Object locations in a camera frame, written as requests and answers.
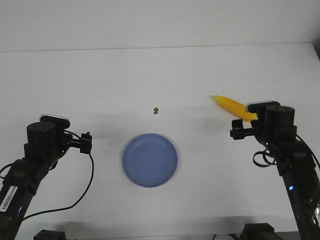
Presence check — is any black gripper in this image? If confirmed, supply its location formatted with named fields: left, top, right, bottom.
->
left=24, top=121, right=92, bottom=160
left=230, top=105, right=297, bottom=145

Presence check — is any yellow corn cob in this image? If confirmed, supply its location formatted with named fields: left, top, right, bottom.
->
left=212, top=95, right=258, bottom=122

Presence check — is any blue round plate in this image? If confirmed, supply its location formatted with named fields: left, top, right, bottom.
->
left=122, top=133, right=179, bottom=188

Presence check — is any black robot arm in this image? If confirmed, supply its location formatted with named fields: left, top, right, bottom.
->
left=230, top=101, right=320, bottom=240
left=0, top=120, right=93, bottom=240

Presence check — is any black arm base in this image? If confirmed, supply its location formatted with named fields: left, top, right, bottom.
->
left=33, top=230, right=67, bottom=240
left=240, top=223, right=279, bottom=240

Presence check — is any small brown table mark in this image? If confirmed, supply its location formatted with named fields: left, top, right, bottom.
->
left=153, top=107, right=159, bottom=115

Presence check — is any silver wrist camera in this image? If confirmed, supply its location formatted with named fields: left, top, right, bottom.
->
left=39, top=114, right=71, bottom=129
left=245, top=100, right=280, bottom=113

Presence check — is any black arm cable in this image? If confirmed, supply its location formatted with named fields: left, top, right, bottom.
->
left=252, top=134, right=320, bottom=176
left=0, top=129, right=95, bottom=222

